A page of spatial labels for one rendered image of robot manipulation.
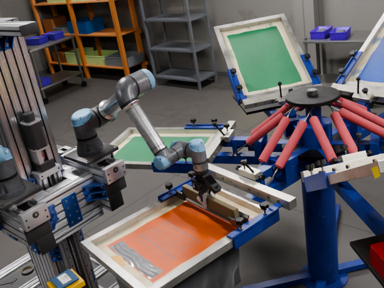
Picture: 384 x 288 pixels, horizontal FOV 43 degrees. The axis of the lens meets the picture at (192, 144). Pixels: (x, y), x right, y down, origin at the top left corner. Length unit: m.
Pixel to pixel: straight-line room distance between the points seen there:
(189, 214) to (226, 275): 0.37
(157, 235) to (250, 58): 1.81
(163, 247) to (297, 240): 1.73
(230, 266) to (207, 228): 0.21
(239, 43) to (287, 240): 1.57
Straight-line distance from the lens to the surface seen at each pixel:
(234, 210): 2.32
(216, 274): 2.37
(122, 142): 3.59
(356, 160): 2.45
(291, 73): 3.68
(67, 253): 2.92
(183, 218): 2.51
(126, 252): 2.37
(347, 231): 3.96
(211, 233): 2.37
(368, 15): 6.57
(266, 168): 2.68
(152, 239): 2.41
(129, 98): 2.32
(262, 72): 3.67
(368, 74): 3.59
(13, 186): 2.49
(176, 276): 2.10
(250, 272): 3.62
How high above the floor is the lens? 2.29
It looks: 24 degrees down
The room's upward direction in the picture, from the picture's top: 10 degrees counter-clockwise
